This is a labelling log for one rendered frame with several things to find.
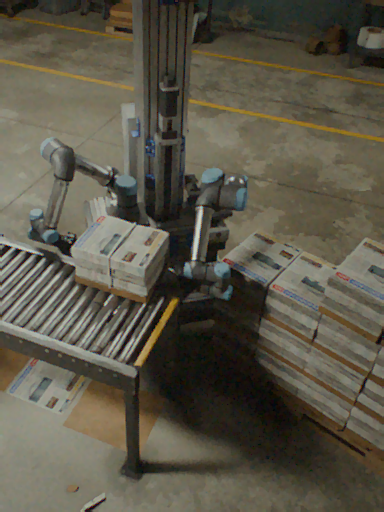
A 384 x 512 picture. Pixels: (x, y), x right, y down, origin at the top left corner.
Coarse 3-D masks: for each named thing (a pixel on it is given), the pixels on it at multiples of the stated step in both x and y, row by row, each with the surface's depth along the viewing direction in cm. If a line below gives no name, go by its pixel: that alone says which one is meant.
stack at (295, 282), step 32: (256, 256) 265; (288, 256) 266; (256, 288) 253; (288, 288) 247; (320, 288) 248; (224, 320) 283; (256, 320) 266; (288, 320) 250; (320, 320) 237; (256, 352) 279; (288, 352) 262; (320, 352) 247; (352, 352) 234; (288, 384) 275; (352, 384) 243; (352, 416) 255
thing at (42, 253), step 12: (0, 240) 268; (12, 240) 268; (36, 252) 262; (48, 252) 262; (36, 264) 266; (72, 264) 256; (156, 288) 246; (168, 288) 247; (168, 300) 246; (180, 300) 244; (180, 312) 250
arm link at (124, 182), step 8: (120, 176) 276; (128, 176) 277; (112, 184) 278; (120, 184) 271; (128, 184) 272; (136, 184) 275; (120, 192) 272; (128, 192) 272; (136, 192) 277; (120, 200) 276; (128, 200) 275; (136, 200) 280
